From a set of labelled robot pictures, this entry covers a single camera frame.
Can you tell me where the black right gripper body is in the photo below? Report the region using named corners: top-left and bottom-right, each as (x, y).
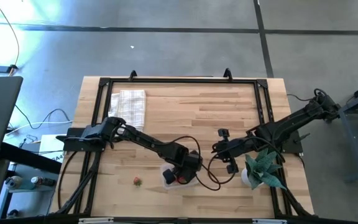
top-left (218, 128), bottom-right (241, 174)

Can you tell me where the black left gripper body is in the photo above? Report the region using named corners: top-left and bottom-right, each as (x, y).
top-left (162, 151), bottom-right (203, 185)

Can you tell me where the clear plastic bag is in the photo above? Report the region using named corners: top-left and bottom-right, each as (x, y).
top-left (159, 163), bottom-right (200, 190)

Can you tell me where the white plant pot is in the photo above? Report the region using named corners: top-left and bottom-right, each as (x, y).
top-left (240, 167), bottom-right (265, 187)

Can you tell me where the green leafy plant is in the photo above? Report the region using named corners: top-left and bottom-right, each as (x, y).
top-left (244, 146), bottom-right (287, 190)

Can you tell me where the white checked kitchen towel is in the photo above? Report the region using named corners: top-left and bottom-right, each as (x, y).
top-left (109, 89), bottom-right (147, 133)

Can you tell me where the white printed box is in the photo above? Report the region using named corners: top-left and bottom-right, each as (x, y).
top-left (38, 134), bottom-right (71, 162)

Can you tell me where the brown bottle white cap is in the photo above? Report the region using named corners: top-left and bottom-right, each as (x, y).
top-left (30, 175), bottom-right (57, 187)

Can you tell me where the black desk beam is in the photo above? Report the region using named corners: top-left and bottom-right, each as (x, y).
top-left (0, 142), bottom-right (62, 175)

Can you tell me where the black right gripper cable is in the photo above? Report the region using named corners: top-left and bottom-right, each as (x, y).
top-left (207, 152), bottom-right (239, 185)

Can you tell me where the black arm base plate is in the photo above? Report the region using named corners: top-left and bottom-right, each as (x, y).
top-left (55, 126), bottom-right (107, 153)
top-left (278, 129), bottom-right (311, 156)

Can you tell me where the black metal table frame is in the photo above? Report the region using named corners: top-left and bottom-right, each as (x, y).
top-left (50, 77), bottom-right (315, 218)

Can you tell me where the black right arm base cable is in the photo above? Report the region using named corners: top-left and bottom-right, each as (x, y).
top-left (287, 93), bottom-right (316, 102)

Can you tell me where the black floor cable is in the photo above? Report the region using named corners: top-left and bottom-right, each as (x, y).
top-left (13, 104), bottom-right (73, 130)

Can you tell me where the white floor cable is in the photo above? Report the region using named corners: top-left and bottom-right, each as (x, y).
top-left (4, 119), bottom-right (74, 136)

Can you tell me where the yellow hanging cable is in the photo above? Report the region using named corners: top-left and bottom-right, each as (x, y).
top-left (0, 0), bottom-right (21, 77)

